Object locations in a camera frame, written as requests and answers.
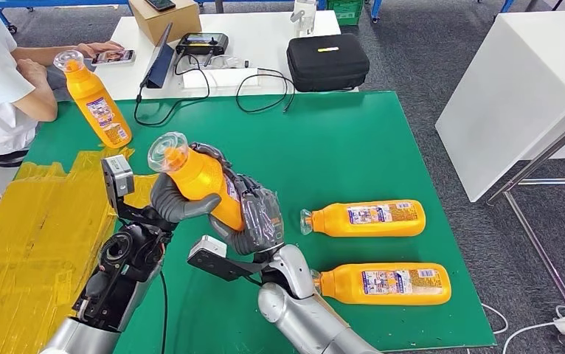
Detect person's right hand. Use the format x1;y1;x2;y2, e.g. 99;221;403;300
15;58;49;91

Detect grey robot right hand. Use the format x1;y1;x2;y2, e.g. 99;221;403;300
190;142;286;257

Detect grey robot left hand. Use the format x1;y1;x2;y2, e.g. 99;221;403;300
149;173;223;224

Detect person's left hand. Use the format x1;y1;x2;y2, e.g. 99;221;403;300
76;41;125;60

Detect black smartphone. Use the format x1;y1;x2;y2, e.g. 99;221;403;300
91;49;136;66
145;0;177;13

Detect orange juice bottle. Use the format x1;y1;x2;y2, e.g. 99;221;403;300
147;131;247;232
299;199;427;238
310;263;453;307
53;50;133;150

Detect tablet in blue case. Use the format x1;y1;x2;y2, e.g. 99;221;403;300
139;21;175;90

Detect brown cardboard box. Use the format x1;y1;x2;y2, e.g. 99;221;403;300
128;0;202;46

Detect black stool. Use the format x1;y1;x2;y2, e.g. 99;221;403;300
0;148;30;169

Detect black remote controller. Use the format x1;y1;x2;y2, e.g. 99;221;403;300
175;32;229;56

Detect white flat box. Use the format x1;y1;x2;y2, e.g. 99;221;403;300
182;67;261;89

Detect clear safety goggles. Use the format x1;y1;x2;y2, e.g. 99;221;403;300
207;55;251;70

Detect black zip carrying case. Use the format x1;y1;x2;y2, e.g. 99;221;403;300
285;32;370;93

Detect white table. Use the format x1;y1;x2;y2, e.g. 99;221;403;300
91;10;359;101

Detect green plastic crate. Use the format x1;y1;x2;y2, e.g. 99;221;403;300
325;0;364;27

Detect white cabinet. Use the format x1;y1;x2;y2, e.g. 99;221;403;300
434;10;565;203

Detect silver metal stand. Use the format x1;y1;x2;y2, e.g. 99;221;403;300
486;79;565;347

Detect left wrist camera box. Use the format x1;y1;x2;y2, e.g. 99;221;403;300
100;155;136;216

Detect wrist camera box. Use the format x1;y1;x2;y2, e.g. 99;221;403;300
100;155;136;216
187;235;268;282

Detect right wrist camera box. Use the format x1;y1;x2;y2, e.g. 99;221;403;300
187;235;268;282

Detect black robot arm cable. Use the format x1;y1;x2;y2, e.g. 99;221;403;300
159;270;169;354

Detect white cable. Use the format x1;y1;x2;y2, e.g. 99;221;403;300
480;302;565;354

